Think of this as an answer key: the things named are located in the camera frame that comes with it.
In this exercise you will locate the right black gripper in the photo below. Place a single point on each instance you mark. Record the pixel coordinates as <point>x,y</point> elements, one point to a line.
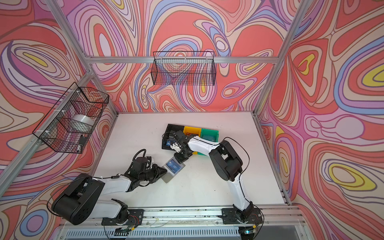
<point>179,159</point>

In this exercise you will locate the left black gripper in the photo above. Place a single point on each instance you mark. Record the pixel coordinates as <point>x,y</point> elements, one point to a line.
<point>159,173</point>

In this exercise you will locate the blue VIP credit card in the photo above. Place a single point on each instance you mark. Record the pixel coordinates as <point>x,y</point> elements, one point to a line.
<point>174,166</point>

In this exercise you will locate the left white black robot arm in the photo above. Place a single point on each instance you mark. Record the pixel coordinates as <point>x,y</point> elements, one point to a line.
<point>81,199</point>

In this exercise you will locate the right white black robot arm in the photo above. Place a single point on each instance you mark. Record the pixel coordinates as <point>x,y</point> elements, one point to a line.
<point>227,163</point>

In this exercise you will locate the black plastic bin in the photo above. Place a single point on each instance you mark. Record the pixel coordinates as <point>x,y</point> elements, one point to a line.
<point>168,138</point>

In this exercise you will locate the yellow plastic bin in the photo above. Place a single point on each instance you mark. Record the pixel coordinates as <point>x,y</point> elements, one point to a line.
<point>192,131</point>

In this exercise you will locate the green plastic bin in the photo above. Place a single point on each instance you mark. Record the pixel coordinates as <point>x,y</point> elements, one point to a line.
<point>210,135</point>

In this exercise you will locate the silver tape roll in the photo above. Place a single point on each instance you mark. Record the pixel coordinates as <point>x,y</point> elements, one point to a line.
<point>81,124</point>

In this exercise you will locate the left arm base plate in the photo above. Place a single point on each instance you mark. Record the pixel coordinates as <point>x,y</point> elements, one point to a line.
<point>130,218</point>

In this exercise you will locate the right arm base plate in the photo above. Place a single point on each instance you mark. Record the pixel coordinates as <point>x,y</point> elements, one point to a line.
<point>232,216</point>

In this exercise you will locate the back black wire basket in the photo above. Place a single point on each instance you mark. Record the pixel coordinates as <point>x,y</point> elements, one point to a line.
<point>184,68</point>

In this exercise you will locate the black wire basket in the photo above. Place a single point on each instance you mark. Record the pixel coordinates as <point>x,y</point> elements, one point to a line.
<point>57,133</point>
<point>184,68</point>

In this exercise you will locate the left black wire basket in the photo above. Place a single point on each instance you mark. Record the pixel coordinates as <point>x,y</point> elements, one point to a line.
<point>57,133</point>

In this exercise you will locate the aluminium front rail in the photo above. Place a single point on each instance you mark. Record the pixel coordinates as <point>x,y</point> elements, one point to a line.
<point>209,216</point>

